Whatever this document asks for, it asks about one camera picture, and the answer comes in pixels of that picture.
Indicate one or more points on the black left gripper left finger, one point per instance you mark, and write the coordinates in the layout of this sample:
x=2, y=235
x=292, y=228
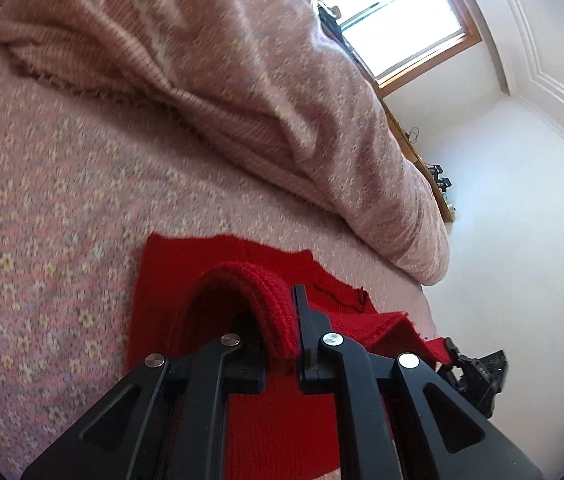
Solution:
x=166, y=419

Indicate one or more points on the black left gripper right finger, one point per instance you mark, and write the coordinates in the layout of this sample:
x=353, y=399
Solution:
x=397, y=418

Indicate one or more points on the red knitted garment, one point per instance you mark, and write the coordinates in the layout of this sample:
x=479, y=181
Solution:
x=190, y=291

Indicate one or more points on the small black figurines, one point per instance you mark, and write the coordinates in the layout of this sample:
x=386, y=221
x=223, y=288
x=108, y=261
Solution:
x=440, y=178

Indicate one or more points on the pink floral bed sheet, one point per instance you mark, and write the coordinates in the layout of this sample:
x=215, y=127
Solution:
x=83, y=183

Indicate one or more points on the pink floral quilt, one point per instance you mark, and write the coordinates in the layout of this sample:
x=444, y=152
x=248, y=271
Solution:
x=261, y=81

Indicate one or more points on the wooden framed window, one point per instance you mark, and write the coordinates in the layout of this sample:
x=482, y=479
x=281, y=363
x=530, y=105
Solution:
x=396, y=41

